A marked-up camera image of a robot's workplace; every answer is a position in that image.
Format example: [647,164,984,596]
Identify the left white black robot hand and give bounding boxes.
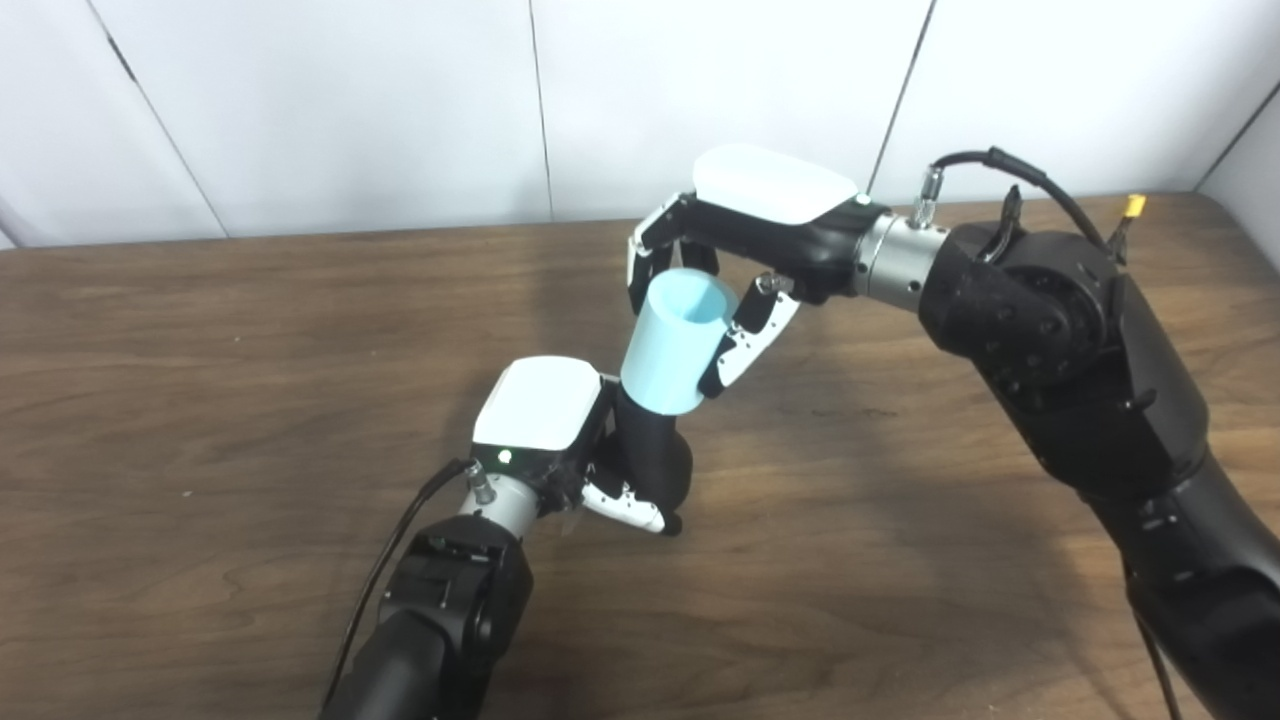
[470,355,686,536]

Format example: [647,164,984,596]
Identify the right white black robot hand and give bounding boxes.
[627,144,891,399]

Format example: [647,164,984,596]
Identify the black funnel-shaped nozzle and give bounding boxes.
[610,385,694,521]

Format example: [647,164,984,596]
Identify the light-blue short hose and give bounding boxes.
[620,267,741,414]

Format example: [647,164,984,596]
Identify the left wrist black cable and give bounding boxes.
[320,458,496,706]

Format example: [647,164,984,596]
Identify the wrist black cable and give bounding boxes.
[320,458,496,706]
[910,147,1181,720]

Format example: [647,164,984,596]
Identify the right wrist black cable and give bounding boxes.
[910,147,1181,720]

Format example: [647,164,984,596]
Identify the yellow-tipped connector wire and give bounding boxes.
[1105,194,1148,261]

